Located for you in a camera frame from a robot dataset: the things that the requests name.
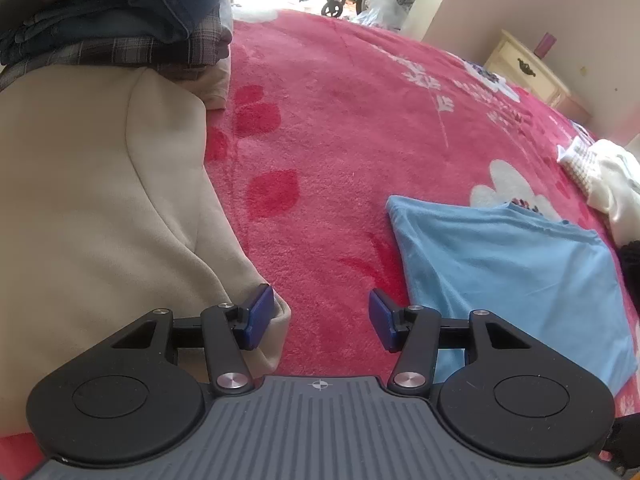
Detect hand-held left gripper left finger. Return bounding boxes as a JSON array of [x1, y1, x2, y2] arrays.
[[109, 283, 276, 395]]

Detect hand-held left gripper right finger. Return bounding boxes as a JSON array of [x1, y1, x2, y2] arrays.
[[367, 288, 537, 395]]

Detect light blue printed t-shirt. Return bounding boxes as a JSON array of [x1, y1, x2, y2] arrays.
[[386, 195, 638, 396]]

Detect black cloth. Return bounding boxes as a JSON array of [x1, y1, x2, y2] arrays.
[[620, 241, 640, 306]]

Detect red floral blanket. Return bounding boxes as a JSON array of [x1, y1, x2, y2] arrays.
[[0, 7, 640, 480]]

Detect beige folded sweatshirt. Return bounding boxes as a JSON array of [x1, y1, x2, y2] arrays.
[[0, 65, 292, 436]]

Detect white knit cloth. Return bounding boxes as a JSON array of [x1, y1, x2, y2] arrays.
[[556, 136, 601, 193]]

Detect white garment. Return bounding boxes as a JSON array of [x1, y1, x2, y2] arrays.
[[586, 139, 640, 248]]

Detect cream nightstand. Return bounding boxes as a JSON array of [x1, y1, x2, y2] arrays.
[[482, 29, 593, 123]]

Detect grey plaid folded shirt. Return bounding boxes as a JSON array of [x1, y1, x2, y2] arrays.
[[0, 7, 235, 92]]

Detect clear plastic bag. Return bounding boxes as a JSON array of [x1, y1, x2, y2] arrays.
[[350, 0, 416, 31]]

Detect pink cup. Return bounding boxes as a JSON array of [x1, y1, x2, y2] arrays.
[[534, 31, 557, 58]]

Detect dark blue folded jeans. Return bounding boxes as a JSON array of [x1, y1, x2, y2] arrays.
[[0, 0, 232, 58]]

